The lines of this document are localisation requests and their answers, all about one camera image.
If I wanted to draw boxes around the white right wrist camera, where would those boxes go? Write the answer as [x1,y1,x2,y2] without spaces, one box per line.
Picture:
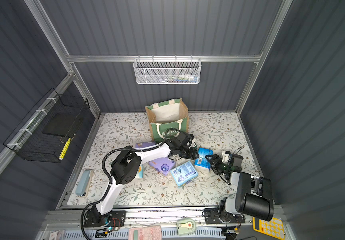
[221,151,232,164]

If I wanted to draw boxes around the cartoon printed tissue pack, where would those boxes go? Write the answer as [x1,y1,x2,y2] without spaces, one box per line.
[135,165,143,179]

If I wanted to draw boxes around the green tape dispenser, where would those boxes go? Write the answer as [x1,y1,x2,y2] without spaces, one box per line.
[176,218,196,236]

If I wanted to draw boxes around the yellow calculator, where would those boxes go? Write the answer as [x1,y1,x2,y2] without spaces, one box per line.
[252,218,285,240]

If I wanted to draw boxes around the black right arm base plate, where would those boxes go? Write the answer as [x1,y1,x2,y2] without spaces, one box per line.
[202,208,245,225]

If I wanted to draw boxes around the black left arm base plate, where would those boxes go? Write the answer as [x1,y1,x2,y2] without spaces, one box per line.
[83,210,126,228]

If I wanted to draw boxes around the light blue tissue pack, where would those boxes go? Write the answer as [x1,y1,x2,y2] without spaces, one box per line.
[170,161,198,188]

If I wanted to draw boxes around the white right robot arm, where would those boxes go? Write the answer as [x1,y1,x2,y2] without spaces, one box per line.
[203,151,274,224]

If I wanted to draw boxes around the purple toy camera rear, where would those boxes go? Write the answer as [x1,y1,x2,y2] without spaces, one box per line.
[134,142,156,150]

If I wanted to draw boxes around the black wire wall basket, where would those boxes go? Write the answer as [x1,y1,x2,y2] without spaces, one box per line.
[4,89,90,163]

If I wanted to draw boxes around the purple toy camera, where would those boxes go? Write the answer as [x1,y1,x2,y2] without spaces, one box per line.
[148,157,176,177]
[134,142,156,150]

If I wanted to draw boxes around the white wire wall basket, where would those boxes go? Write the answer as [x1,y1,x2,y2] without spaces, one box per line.
[133,59,202,85]

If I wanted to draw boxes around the purple toy camera front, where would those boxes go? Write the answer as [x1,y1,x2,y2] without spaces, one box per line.
[148,157,176,177]

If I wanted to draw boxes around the floral table mat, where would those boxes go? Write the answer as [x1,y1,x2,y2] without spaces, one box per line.
[64,112,260,207]

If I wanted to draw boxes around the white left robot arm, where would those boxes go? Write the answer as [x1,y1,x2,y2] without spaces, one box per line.
[91,131,197,216]

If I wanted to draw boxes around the pink calculator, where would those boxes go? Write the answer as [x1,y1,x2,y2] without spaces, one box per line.
[128,226,162,240]

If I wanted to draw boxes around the teal stapler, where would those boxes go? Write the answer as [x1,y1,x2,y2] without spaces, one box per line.
[75,170,93,197]

